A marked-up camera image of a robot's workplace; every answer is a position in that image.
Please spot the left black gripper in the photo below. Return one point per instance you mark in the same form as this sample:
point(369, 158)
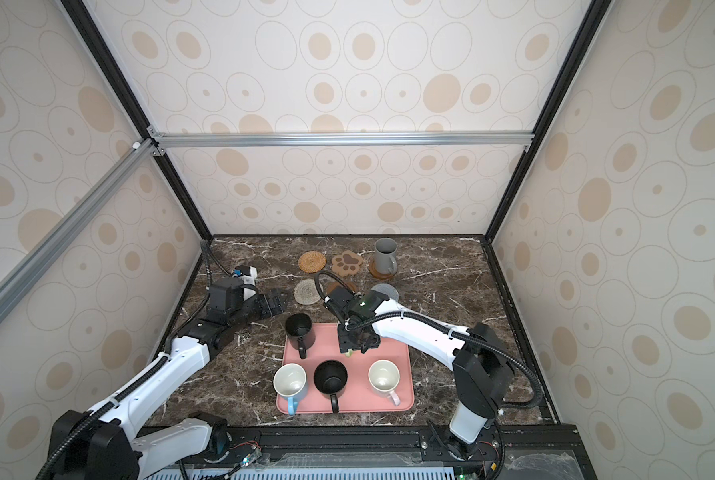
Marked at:
point(269, 310)

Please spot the cork paw print coaster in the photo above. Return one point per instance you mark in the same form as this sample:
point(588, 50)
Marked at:
point(346, 264)

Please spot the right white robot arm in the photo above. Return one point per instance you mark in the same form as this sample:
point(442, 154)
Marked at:
point(482, 370)

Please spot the horizontal aluminium rail back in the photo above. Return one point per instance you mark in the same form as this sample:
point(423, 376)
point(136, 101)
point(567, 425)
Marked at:
point(348, 139)

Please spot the light blue woven coaster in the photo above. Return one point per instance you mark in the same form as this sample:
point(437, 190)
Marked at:
point(386, 289)

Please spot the black corner frame post left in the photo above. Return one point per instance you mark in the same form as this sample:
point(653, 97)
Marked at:
point(80, 18)

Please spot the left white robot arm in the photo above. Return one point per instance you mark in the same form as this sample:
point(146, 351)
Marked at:
point(104, 441)

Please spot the small brown wooden coaster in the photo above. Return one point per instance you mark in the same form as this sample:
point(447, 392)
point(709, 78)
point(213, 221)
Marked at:
point(334, 285)

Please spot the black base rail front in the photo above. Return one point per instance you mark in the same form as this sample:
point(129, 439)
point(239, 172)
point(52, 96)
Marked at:
point(397, 452)

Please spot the blue mug white inside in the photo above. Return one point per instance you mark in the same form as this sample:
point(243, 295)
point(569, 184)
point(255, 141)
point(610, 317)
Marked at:
point(290, 383)

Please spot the black corner frame post right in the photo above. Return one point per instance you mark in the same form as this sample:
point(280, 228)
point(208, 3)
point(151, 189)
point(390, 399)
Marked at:
point(579, 47)

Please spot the white grey round coaster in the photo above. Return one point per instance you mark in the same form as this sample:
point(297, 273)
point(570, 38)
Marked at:
point(305, 292)

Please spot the diagonal aluminium rail left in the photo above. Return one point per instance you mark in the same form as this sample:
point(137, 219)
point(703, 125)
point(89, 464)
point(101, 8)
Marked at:
point(24, 276)

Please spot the black mug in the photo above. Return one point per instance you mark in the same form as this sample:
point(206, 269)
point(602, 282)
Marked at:
point(330, 379)
point(300, 333)

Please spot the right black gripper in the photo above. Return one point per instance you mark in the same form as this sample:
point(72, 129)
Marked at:
point(344, 346)

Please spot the black corner frame post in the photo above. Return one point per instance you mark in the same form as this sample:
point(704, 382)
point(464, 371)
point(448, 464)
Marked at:
point(80, 18)
point(579, 47)

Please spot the pink mug white inside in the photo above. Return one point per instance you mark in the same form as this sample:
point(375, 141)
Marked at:
point(384, 377)

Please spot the grey mug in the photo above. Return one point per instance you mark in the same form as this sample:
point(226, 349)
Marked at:
point(385, 258)

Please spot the woven rattan coaster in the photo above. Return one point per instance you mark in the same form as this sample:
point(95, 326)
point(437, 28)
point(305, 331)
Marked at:
point(311, 262)

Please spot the brown wooden round coaster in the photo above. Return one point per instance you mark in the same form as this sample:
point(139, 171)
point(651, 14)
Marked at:
point(378, 275)

